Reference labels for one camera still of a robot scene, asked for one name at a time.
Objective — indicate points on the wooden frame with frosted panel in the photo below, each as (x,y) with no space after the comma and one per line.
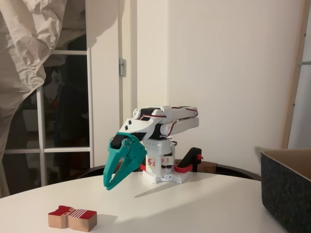
(291,97)

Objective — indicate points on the beige crumpled curtain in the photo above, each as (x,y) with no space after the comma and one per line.
(24,48)

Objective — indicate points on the grey felt box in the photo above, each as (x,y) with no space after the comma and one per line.
(284,189)

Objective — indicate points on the metal rod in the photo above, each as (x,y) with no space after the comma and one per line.
(305,63)

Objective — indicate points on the silver door hinge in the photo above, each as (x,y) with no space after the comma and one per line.
(122,68)

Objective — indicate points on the white framed glass door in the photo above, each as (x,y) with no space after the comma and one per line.
(90,97)

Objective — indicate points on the black clamp with red pad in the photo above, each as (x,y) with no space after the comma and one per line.
(190,155)
(143,168)

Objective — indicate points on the red topped wooden block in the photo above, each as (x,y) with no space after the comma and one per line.
(73,218)

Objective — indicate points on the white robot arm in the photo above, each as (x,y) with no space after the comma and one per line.
(179,121)

